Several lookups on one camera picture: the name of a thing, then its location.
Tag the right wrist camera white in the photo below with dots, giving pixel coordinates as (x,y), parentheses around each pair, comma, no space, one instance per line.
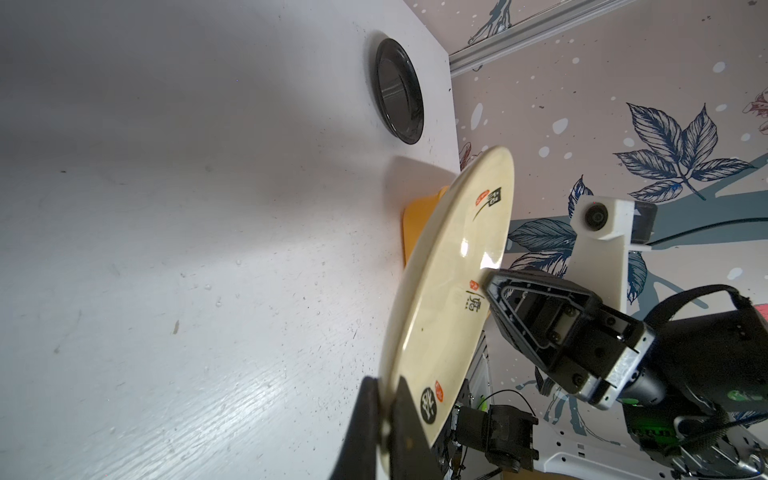
(607,230)

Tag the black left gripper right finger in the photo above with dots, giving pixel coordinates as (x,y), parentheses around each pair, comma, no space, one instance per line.
(410,455)

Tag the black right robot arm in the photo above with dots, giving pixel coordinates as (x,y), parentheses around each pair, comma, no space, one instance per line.
(691,376)

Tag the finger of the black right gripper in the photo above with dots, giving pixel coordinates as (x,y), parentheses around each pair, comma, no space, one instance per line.
(539,313)

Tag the cream yellow plate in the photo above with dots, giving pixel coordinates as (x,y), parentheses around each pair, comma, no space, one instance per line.
(440,309)

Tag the small black plate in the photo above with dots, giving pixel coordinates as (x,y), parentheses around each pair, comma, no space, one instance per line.
(398,92)

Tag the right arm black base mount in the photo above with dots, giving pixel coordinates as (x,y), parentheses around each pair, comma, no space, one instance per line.
(503,433)

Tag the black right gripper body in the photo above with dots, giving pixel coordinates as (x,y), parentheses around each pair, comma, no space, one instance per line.
(607,360)

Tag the yellow plastic bin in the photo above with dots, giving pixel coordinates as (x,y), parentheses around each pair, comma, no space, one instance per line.
(415,218)

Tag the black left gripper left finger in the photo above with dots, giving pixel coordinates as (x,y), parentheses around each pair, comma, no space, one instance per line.
(357,457)

